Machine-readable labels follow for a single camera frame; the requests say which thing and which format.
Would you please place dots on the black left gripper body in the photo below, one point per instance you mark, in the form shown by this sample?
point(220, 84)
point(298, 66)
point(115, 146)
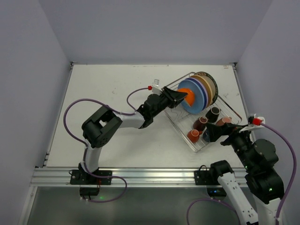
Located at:
point(167, 96)

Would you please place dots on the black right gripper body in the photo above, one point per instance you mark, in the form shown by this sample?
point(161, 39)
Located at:
point(229, 132)

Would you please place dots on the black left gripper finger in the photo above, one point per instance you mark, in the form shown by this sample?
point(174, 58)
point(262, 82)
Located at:
point(173, 104)
point(174, 96)

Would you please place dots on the orange bowl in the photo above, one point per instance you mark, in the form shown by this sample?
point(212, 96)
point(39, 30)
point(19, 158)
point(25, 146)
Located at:
point(189, 99)

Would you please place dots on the light blue plate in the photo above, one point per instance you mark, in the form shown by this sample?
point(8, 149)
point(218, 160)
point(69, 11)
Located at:
point(199, 99)

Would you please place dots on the lavender plate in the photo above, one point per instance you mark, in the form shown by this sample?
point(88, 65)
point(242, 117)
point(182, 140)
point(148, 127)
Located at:
point(204, 90)

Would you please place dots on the tan yellow plate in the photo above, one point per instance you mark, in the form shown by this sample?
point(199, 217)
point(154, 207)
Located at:
point(207, 82)

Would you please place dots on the green rimmed printed plate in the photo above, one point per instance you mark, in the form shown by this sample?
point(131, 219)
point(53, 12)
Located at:
point(213, 84)

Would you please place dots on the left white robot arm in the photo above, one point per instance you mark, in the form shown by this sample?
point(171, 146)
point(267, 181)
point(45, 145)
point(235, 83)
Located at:
point(101, 126)

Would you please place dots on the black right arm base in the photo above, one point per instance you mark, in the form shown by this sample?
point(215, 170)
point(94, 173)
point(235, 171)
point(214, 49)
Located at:
point(203, 177)

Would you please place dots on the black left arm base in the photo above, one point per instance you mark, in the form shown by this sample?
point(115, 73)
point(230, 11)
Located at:
point(82, 178)

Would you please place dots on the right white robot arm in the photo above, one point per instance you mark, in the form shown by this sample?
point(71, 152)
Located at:
point(258, 159)

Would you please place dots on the pink mug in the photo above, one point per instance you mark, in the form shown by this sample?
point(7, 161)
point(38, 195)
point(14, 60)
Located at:
point(223, 120)

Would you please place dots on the dark blue mug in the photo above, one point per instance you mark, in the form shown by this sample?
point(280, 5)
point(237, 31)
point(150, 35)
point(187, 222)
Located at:
point(206, 136)

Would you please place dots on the black mug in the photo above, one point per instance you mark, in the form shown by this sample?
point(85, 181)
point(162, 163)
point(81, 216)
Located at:
point(213, 114)

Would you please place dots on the dark maroon mug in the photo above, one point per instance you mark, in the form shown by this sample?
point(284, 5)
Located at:
point(200, 123)

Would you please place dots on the orange red mug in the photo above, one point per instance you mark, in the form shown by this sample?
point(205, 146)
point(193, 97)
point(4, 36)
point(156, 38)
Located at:
point(194, 135)

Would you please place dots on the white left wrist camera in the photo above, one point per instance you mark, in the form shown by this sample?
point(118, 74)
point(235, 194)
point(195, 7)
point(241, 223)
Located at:
point(156, 88)

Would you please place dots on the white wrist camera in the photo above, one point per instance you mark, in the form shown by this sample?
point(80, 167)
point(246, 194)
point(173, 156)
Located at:
point(156, 88)
point(255, 122)

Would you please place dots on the metal wire dish rack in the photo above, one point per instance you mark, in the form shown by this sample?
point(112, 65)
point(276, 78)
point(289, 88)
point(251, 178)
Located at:
point(185, 117)

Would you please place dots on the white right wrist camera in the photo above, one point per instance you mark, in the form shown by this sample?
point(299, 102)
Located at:
point(255, 122)

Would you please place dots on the aluminium mounting rail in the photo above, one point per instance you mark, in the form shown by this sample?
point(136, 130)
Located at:
point(135, 177)

